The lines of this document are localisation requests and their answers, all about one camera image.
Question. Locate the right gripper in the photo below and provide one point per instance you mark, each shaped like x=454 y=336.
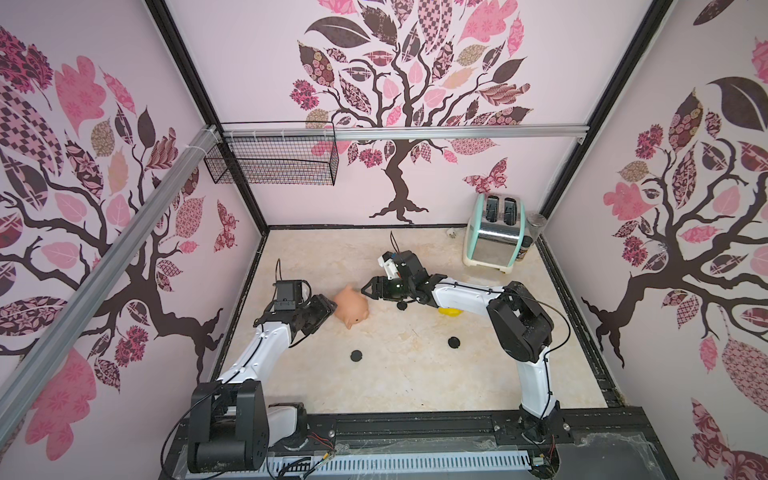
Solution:
x=385 y=288

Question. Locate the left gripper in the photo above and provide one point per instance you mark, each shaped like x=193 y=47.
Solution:
x=326 y=307

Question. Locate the peach piggy bank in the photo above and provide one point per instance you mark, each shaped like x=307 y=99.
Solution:
x=351 y=307

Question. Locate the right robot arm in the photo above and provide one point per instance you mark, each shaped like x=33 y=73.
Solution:
x=523 y=328

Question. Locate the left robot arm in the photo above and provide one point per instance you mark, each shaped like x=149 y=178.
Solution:
x=231 y=426

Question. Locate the yellow piggy bank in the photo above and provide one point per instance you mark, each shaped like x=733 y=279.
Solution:
x=451 y=312

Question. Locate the mint chrome toaster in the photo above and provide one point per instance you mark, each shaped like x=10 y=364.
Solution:
x=495 y=232

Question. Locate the glass jar behind toaster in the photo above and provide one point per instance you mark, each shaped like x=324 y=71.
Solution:
x=535 y=225

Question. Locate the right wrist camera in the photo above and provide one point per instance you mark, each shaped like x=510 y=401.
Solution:
x=386 y=261

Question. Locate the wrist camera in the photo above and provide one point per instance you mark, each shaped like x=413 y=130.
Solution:
x=386 y=261
x=291 y=295

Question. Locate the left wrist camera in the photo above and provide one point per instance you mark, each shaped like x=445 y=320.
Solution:
x=291 y=295

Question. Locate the white slotted cable duct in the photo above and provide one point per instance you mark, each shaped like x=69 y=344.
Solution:
x=388 y=465

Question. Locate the black wire basket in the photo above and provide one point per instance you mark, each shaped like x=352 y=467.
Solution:
x=307 y=156

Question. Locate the back aluminium rail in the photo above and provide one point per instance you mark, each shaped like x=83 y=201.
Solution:
x=412 y=133

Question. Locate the aluminium rail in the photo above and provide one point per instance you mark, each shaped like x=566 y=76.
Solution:
x=26 y=382
x=412 y=133

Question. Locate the black base frame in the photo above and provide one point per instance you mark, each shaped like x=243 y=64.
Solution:
x=616 y=442

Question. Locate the left aluminium rail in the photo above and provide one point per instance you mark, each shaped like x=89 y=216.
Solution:
x=26 y=382

